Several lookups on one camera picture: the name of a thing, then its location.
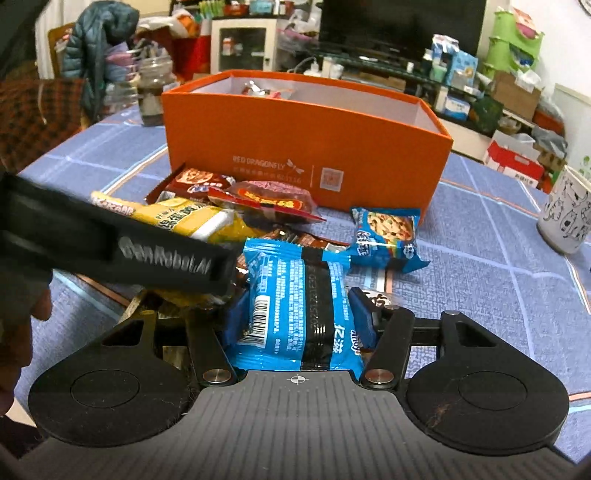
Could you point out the dark brown snack packet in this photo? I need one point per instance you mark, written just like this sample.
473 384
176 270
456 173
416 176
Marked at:
314 241

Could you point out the yellow snack packet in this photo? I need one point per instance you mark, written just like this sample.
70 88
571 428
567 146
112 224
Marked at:
184 217

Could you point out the brown cardboard box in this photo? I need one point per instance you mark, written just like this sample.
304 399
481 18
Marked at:
515 94

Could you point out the white glass door cabinet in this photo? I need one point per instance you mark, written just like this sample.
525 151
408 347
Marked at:
242 44

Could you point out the white tv stand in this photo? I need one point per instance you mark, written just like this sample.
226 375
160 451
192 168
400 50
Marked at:
392 87

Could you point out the person's left hand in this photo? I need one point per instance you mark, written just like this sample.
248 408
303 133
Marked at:
27 300

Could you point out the white patterned mug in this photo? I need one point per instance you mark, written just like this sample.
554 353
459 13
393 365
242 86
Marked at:
568 207

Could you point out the orange cardboard box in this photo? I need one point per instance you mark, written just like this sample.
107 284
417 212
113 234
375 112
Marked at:
277 138

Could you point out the white chest freezer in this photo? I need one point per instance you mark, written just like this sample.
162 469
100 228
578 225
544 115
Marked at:
572 108

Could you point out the blue snack packet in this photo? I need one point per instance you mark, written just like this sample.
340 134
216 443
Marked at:
388 235
300 304

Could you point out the green plastic shelf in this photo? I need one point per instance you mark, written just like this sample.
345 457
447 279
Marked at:
512 41

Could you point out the dark teal puffer jacket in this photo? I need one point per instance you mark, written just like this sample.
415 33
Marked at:
97 50

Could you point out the black television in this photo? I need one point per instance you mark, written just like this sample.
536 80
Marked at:
401 23

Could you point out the silver brown snack packet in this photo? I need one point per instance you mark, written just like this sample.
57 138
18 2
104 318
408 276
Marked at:
254 87

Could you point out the glass jar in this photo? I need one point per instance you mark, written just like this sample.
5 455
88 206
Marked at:
154 92

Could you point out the red snack packet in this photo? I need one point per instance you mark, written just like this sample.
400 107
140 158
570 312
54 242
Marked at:
272 201

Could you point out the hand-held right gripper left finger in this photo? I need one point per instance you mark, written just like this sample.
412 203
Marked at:
233 318

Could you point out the red white carton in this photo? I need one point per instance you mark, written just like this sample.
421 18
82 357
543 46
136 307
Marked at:
515 161

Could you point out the dark checkered cloth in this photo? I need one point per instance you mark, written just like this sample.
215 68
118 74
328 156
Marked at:
37 120

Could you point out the red bag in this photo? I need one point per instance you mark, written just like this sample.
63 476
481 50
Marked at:
194 55

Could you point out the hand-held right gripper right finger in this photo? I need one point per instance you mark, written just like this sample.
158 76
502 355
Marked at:
362 318

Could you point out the white black snack packet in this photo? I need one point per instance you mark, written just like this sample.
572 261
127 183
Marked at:
382 297

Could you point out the blue white carton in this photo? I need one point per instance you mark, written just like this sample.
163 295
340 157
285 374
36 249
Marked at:
462 67

